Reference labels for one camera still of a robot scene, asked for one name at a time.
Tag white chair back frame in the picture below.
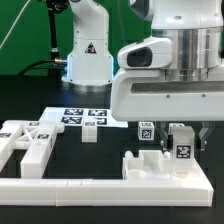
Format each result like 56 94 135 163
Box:
0 120 65 179

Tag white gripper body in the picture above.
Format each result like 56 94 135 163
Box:
110 60 224 122

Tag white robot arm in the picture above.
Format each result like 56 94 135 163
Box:
110 0 224 149

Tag white cable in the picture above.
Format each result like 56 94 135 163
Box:
0 0 32 51

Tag white chair seat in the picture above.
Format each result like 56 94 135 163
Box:
122 150 202 180

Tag white U-shaped obstacle fence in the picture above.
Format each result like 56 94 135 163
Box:
0 171 213 206

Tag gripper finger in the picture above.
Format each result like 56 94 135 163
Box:
156 121 170 151
198 121 215 151

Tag black cable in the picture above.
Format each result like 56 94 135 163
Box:
17 58 68 76

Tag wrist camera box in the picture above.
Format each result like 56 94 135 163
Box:
117 36 172 69

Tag black camera stand pole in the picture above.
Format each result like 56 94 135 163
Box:
45 0 68 59

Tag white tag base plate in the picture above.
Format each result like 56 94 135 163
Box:
40 107 128 128

